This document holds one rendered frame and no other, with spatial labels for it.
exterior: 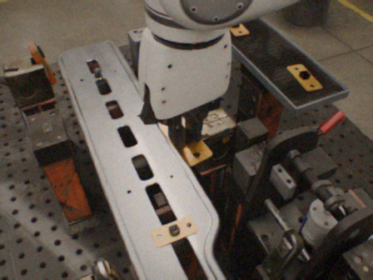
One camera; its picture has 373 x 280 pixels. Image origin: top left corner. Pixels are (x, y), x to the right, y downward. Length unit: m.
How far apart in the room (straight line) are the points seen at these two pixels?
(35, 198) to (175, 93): 0.85
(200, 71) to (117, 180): 0.43
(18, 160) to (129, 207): 0.66
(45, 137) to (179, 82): 0.52
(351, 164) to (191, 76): 0.97
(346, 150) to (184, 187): 0.73
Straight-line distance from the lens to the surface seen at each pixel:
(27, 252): 1.08
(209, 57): 0.38
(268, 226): 0.75
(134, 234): 0.69
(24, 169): 1.27
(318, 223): 0.61
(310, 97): 0.73
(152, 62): 0.36
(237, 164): 0.70
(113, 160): 0.80
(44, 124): 0.88
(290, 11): 3.45
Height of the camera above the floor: 1.60
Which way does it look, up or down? 47 degrees down
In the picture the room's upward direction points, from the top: straight up
